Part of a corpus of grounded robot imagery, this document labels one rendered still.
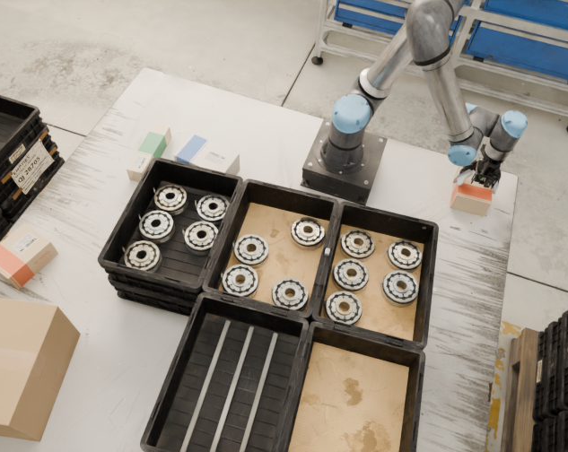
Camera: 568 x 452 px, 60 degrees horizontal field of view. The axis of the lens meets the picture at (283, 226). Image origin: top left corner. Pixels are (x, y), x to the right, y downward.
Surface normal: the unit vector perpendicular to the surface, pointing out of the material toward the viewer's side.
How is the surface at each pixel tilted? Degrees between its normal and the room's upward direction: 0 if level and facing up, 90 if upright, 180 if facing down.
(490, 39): 90
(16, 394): 0
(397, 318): 0
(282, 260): 0
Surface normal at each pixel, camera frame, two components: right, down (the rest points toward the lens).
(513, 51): -0.34, 0.78
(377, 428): 0.04, -0.55
